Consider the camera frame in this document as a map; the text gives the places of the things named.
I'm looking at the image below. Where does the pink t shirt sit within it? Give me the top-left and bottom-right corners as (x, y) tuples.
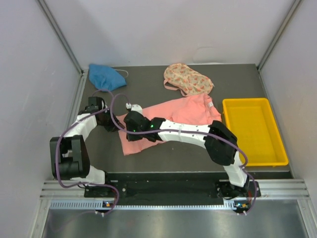
(118, 94), (222, 156)

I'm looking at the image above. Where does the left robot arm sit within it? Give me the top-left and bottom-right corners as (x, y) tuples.
(50, 97), (124, 197)

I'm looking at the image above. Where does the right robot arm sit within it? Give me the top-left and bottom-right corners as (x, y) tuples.
(124, 111), (259, 199)

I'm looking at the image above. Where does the blue cloth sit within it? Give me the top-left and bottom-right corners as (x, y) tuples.
(89, 64), (127, 91)

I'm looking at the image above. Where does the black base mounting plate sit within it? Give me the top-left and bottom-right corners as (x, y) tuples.
(84, 171), (262, 206)

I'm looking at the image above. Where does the floral patterned cloth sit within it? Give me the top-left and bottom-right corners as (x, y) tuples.
(163, 63), (214, 97)

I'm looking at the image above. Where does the yellow plastic tray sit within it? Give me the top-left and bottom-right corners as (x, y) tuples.
(222, 98), (289, 167)

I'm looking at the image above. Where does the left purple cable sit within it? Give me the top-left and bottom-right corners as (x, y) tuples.
(48, 89), (127, 231)

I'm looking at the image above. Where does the purple cable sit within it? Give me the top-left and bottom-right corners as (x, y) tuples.
(108, 93), (258, 216)
(48, 89), (127, 231)

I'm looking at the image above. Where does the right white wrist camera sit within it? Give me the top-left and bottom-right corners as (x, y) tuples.
(126, 103), (143, 115)

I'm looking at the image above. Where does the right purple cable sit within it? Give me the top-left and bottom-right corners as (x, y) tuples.
(108, 93), (258, 216)

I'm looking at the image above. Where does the slotted cable duct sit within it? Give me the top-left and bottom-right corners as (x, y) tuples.
(50, 200), (247, 211)

